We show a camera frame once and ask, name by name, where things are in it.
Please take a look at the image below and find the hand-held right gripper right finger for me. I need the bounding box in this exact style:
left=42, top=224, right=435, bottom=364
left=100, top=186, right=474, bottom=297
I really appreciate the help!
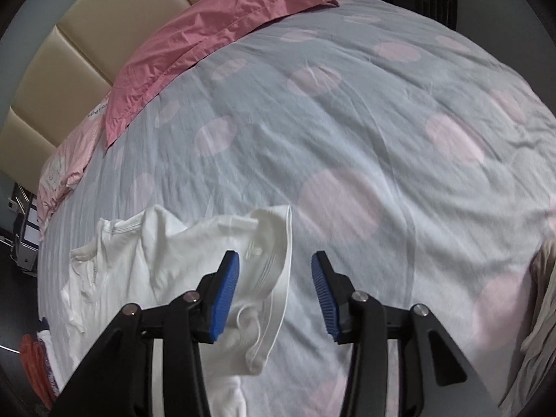
left=311, top=251, right=491, bottom=417

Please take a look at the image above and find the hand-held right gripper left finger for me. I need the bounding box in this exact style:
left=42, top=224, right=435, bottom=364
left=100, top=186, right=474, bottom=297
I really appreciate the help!
left=50, top=251, right=240, bottom=417

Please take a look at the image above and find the white drawstring garment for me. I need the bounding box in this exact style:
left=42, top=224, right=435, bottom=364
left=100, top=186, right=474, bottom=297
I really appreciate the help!
left=61, top=204, right=293, bottom=417

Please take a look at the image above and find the pink-dotted bedsheet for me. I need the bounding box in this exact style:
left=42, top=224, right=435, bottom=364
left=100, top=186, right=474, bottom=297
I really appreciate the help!
left=37, top=0, right=556, bottom=417

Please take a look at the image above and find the white folded towel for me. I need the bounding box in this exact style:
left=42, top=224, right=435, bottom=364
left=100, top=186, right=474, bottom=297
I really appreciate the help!
left=37, top=329, right=60, bottom=383

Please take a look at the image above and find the light pink pillow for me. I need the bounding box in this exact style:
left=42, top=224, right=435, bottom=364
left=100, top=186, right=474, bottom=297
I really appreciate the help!
left=37, top=104, right=111, bottom=227

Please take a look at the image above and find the orange fleece blanket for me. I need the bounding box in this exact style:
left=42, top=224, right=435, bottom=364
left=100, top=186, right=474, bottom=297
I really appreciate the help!
left=19, top=334, right=55, bottom=404

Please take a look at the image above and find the brown garment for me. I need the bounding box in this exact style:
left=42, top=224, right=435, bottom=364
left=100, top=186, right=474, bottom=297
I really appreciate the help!
left=499, top=243, right=556, bottom=417

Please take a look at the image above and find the dark pink pillow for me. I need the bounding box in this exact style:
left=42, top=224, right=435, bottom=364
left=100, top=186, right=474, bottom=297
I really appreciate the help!
left=104, top=0, right=340, bottom=148

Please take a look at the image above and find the beige padded headboard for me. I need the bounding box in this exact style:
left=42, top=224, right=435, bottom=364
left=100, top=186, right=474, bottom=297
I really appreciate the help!
left=0, top=0, right=296, bottom=194

